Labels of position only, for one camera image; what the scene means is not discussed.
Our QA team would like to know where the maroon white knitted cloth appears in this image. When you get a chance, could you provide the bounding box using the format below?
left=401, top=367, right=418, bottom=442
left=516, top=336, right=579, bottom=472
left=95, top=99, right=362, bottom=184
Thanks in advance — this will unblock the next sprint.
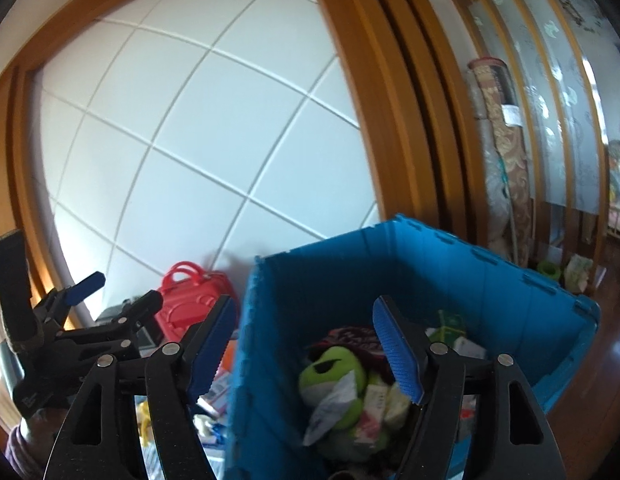
left=308, top=326, right=387, bottom=366

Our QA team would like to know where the person left forearm patterned sleeve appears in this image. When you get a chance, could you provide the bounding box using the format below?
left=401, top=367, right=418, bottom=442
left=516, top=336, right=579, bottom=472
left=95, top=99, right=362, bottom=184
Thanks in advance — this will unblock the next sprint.
left=5, top=426, right=44, bottom=480

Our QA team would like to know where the person left hand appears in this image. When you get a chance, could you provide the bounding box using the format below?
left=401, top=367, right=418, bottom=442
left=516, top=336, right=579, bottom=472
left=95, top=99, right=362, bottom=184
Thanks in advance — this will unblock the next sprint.
left=19, top=408, right=68, bottom=442

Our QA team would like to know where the red plastic handbag case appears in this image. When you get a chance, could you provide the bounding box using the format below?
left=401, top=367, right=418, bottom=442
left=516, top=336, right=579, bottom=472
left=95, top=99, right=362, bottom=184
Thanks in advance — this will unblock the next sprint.
left=155, top=261, right=239, bottom=342

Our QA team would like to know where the green frog plush toy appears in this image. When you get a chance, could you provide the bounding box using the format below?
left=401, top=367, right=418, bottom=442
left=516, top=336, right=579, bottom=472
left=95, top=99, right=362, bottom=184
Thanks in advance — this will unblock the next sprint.
left=298, top=346, right=367, bottom=430

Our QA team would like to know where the blue plastic storage crate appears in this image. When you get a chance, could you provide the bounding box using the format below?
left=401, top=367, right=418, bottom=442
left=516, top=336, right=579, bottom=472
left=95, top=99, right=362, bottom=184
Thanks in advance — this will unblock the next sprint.
left=225, top=217, right=600, bottom=479

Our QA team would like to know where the rolled patterned carpet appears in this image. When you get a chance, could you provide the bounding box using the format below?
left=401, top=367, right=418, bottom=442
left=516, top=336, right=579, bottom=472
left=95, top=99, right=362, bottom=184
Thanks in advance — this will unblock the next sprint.
left=466, top=56, right=533, bottom=268

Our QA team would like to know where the wooden glass partition screen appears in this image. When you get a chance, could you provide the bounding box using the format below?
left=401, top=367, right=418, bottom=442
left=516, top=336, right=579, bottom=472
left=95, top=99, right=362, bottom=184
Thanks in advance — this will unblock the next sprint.
left=452, top=0, right=610, bottom=288

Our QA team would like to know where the wooden door frame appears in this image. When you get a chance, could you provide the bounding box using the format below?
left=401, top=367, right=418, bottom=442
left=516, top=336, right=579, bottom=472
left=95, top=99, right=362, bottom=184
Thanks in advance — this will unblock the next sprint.
left=0, top=0, right=488, bottom=287

